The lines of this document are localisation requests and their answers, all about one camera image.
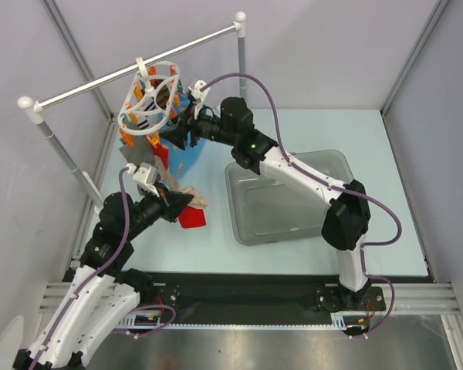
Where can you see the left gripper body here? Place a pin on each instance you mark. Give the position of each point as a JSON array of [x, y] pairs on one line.
[[168, 210]]

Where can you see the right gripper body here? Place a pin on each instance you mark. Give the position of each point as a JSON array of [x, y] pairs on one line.
[[189, 129]]

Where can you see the red reindeer sock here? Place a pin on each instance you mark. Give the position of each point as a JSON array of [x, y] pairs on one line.
[[162, 151], [193, 215]]

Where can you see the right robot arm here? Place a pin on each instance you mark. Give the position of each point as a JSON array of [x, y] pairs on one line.
[[347, 211]]

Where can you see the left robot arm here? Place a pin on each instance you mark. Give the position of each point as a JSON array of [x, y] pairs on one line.
[[102, 293]]

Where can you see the white round clip hanger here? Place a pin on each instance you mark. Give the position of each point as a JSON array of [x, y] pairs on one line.
[[142, 90]]

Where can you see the blue patterned sock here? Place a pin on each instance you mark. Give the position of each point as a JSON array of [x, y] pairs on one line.
[[181, 161]]

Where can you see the grey sock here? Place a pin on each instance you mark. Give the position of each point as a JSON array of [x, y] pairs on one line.
[[140, 152]]

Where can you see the brown sock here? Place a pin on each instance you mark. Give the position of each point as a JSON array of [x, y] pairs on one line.
[[163, 95]]

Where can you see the orange clothes peg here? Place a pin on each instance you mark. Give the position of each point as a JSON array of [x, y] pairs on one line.
[[127, 139]]

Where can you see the grey plastic bin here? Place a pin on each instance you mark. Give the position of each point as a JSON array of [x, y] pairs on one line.
[[265, 211]]

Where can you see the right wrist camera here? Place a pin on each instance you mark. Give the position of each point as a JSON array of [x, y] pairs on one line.
[[196, 92]]

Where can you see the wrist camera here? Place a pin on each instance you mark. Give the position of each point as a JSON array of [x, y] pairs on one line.
[[196, 92], [145, 176]]

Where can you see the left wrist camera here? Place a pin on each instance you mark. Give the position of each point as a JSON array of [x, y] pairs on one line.
[[145, 176]]

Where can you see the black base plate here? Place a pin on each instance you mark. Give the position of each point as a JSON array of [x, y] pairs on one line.
[[241, 299]]

